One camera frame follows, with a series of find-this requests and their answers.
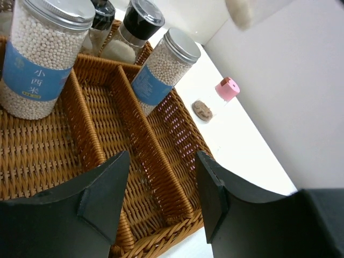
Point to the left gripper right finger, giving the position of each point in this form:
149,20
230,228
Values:
242,219

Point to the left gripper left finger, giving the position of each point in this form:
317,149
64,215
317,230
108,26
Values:
78,218

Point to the pink lid spice bottle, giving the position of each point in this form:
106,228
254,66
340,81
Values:
215,99

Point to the silver lid blue label jar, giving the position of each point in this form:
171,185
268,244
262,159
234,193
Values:
45,39
169,61

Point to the black grinder top spice bottle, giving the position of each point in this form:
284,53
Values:
142,20

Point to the black cap brown spice bottle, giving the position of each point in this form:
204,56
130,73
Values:
101,27

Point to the brown wicker divided tray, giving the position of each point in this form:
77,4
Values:
96,117

